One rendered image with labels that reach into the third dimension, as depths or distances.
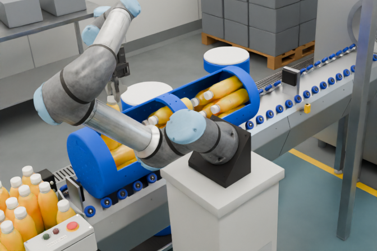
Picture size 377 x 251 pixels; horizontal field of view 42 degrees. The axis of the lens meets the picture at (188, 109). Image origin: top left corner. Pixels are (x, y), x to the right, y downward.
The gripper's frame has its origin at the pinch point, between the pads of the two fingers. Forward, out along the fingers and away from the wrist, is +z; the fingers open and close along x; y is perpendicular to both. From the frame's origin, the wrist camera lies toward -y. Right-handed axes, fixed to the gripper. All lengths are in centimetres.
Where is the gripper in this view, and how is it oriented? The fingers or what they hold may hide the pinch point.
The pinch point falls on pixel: (112, 98)
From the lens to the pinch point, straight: 190.7
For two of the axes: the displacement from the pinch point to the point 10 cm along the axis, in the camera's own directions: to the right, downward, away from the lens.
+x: -6.5, -3.2, 6.9
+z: 0.7, 8.8, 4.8
